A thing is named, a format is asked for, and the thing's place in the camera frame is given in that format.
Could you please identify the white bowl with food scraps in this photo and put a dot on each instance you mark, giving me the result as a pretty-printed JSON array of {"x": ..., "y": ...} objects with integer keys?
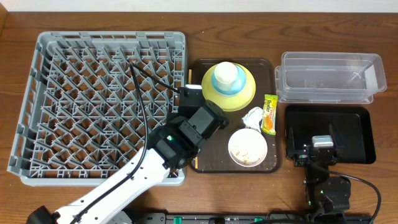
[{"x": 247, "y": 147}]

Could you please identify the clear plastic bin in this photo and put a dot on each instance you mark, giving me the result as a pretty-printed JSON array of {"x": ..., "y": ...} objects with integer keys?
[{"x": 329, "y": 78}]

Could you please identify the crumpled white tissue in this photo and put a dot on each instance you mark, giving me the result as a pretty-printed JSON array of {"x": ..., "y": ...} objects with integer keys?
[{"x": 253, "y": 118}]

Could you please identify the yellow snack wrapper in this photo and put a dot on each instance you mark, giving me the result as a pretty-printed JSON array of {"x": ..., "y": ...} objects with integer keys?
[{"x": 269, "y": 114}]

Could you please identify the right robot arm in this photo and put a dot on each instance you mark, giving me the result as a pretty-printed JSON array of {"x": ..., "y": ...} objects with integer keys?
[{"x": 326, "y": 194}]

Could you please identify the yellow plate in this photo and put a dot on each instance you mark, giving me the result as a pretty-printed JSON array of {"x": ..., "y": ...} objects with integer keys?
[{"x": 229, "y": 103}]

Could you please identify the white plastic cup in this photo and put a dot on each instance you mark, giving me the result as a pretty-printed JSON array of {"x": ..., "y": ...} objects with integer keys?
[{"x": 226, "y": 74}]

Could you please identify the grey plastic dishwasher rack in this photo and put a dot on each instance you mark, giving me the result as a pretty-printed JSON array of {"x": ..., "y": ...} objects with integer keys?
[{"x": 89, "y": 100}]

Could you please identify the light blue bowl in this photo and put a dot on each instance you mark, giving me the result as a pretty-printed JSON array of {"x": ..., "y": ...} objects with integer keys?
[{"x": 237, "y": 85}]

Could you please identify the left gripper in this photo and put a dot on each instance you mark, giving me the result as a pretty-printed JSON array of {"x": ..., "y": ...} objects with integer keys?
[{"x": 189, "y": 101}]

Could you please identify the black plastic tray bin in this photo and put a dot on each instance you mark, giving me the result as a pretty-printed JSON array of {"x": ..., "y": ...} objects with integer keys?
[{"x": 352, "y": 126}]

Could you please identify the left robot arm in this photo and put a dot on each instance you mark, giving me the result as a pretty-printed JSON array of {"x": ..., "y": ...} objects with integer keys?
[{"x": 168, "y": 147}]

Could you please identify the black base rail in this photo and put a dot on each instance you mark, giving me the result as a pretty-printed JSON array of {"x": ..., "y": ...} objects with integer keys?
[{"x": 271, "y": 217}]

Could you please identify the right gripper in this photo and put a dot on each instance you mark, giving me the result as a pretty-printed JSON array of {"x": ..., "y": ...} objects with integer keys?
[{"x": 302, "y": 158}]

